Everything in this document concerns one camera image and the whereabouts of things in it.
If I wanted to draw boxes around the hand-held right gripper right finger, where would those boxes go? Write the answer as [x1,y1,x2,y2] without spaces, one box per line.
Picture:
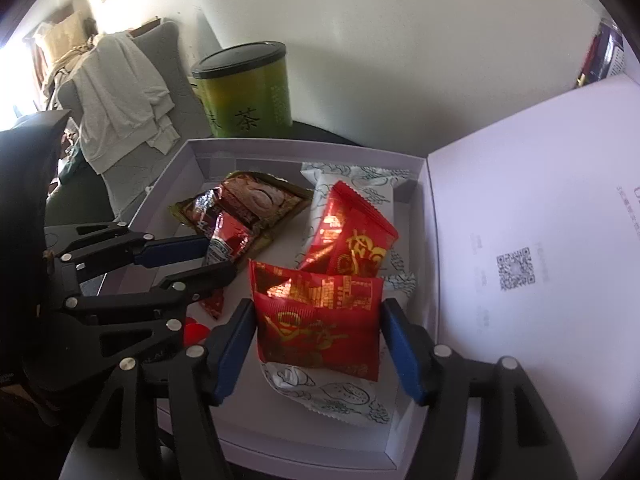
[381,297,583,480]

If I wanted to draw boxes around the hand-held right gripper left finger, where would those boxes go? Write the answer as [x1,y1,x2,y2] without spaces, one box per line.
[59,299,258,480]

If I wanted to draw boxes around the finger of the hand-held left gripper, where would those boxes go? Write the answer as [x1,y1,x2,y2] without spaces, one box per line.
[52,260,238,356]
[42,221,211,273]

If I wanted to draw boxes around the red ketchup packet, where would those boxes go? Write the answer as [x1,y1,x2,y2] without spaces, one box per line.
[192,187,253,321]

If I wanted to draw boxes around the white printed bread packet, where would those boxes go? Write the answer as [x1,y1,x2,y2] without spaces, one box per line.
[260,360,393,428]
[300,161,418,291]

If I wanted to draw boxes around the red gold snack packet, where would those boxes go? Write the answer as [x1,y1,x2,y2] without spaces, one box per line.
[298,180,400,278]
[248,259,385,382]

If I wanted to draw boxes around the brown green snack packet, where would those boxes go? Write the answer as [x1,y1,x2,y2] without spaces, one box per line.
[172,171,313,256]

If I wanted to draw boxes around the white gift box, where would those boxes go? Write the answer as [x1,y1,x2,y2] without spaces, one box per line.
[95,75,640,480]

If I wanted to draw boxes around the light grey garment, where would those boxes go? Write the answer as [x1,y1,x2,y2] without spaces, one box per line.
[72,31,181,173]

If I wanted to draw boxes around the pile of clothes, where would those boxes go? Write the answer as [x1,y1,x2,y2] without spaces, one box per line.
[25,7,101,111]

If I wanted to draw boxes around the green tea canister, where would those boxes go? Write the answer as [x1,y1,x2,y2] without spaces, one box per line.
[191,41,295,138]

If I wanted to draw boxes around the grey chair with clothes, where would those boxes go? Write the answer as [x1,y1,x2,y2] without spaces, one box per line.
[47,20,213,221]

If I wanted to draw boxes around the cardboard piece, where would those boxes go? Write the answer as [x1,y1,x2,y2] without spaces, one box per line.
[127,17,163,36]

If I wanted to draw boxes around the white curved board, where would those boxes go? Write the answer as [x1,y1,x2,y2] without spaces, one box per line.
[182,0,616,161]

